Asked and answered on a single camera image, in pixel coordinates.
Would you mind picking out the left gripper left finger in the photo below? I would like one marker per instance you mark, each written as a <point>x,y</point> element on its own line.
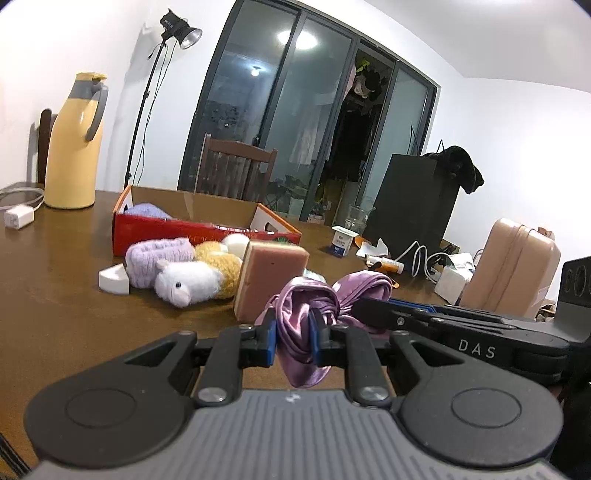
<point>223,359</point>

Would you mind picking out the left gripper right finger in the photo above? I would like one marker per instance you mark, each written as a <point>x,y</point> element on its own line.
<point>361,356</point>

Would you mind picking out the purple satin scrunchie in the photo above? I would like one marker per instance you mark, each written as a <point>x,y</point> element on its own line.
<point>305,305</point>

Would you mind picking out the pink sponge block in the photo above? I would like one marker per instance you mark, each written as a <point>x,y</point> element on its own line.
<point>266,268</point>

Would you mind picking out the pink suitcase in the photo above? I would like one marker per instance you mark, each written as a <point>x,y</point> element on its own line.
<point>514,272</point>

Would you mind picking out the white alpaca plush toy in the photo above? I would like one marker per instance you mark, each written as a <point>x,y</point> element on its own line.
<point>186,283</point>

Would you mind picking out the orange white tube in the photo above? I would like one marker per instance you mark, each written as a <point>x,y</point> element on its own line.
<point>384,265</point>

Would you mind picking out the iridescent mesh pouf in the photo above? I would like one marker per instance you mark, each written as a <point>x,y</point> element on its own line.
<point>314,276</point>

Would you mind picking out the yellow fuzzy plush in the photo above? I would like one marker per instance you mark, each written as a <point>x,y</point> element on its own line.
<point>216,255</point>

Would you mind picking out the crumpled white paper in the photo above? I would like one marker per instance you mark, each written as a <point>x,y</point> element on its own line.
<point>366,248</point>

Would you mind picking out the white tissue box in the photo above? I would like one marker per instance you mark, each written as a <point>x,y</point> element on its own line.
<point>453,281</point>

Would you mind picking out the white foam ball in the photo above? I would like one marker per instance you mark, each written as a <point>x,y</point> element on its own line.
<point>236,244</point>

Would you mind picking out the white yogurt cup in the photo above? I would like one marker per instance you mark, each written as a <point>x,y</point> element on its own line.
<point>342,240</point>

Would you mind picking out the lavender knit headband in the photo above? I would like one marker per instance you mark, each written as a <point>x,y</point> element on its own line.
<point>141,259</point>

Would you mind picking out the white wedge sponge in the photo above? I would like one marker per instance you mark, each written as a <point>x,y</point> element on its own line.
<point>114,280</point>

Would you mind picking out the clear glass cup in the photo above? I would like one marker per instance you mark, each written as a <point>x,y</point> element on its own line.
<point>356,219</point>

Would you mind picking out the red cardboard box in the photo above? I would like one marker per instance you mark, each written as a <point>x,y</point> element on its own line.
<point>197,217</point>

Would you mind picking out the lavender towel in box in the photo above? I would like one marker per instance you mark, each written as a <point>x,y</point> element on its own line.
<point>147,210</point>

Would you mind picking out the black cloth on cabinet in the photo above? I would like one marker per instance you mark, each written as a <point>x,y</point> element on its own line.
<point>458,163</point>

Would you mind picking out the white power adapter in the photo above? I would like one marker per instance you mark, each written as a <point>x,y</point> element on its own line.
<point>19,216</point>

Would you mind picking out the sliding glass door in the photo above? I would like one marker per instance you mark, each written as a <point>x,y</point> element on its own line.
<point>333,105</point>

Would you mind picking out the yellow thermos jug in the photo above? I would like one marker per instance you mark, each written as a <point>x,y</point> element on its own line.
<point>75,144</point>

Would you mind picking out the studio light on stand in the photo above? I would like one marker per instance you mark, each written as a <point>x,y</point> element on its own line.
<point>176,33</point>

